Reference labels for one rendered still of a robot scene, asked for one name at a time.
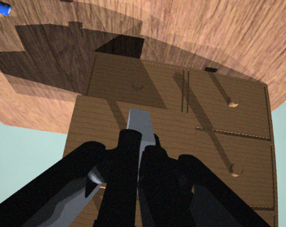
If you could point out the wooden chest of drawers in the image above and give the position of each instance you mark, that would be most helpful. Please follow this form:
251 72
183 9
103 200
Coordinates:
267 211

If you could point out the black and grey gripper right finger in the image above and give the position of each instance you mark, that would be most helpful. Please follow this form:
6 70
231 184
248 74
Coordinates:
165 190

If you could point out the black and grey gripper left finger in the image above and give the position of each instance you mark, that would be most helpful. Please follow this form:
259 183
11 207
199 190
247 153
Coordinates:
59 194

